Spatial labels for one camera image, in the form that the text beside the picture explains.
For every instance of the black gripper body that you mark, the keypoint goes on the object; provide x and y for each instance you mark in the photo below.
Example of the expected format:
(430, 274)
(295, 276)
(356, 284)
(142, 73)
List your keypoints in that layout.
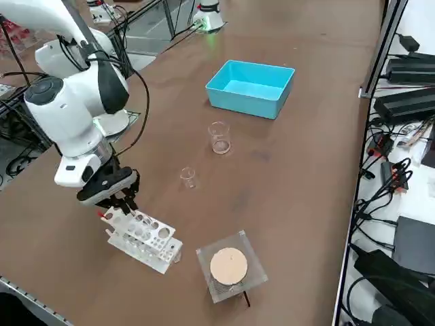
(105, 188)

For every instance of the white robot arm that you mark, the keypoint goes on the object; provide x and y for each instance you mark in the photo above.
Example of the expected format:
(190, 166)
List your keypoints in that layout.
(68, 112)
(210, 17)

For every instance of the glass test tube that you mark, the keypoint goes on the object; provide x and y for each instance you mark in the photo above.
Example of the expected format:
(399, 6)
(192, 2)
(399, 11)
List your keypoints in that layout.
(147, 221)

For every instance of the small glass beaker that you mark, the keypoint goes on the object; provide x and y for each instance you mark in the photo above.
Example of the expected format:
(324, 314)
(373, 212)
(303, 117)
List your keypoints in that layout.
(190, 183)

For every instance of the white test-tube rack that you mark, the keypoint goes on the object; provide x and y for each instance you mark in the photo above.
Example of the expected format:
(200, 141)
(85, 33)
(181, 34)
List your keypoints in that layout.
(159, 266)

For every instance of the large glass beaker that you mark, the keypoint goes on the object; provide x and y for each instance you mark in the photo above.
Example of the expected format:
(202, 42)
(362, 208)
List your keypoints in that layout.
(221, 146)

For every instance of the red-tipped stick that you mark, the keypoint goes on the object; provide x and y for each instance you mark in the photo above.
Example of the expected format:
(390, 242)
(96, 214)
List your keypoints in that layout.
(101, 214)

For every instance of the blue plastic bin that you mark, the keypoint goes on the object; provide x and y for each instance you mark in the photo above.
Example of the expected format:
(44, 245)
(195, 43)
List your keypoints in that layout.
(258, 102)

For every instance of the white machine base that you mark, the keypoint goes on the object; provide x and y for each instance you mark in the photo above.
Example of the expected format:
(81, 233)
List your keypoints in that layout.
(100, 13)

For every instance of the clear shelf with red packets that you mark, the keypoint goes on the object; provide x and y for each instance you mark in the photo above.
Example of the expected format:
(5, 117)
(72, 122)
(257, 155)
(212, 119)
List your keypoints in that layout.
(15, 37)

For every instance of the black hub with orange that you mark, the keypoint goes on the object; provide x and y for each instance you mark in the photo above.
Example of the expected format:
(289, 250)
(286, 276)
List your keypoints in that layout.
(382, 144)
(391, 173)

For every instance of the black bag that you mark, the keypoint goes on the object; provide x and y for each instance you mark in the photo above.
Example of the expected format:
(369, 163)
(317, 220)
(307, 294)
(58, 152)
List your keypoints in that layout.
(391, 282)

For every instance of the long black power brick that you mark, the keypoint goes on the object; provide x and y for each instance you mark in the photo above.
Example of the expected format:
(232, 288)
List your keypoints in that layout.
(404, 105)

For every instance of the white side bench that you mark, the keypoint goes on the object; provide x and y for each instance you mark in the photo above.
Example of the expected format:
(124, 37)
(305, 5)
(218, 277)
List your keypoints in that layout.
(419, 203)

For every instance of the dark grey flat box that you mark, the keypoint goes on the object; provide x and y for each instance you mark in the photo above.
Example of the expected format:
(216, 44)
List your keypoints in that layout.
(416, 244)

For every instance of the small black adapter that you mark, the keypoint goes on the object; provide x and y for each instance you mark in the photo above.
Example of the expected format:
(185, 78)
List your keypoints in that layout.
(409, 42)

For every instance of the metal base plate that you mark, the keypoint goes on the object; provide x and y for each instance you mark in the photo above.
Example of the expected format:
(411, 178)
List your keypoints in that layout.
(134, 117)

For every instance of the aluminium camera post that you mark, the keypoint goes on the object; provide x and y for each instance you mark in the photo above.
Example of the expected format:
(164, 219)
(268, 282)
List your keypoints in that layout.
(385, 44)

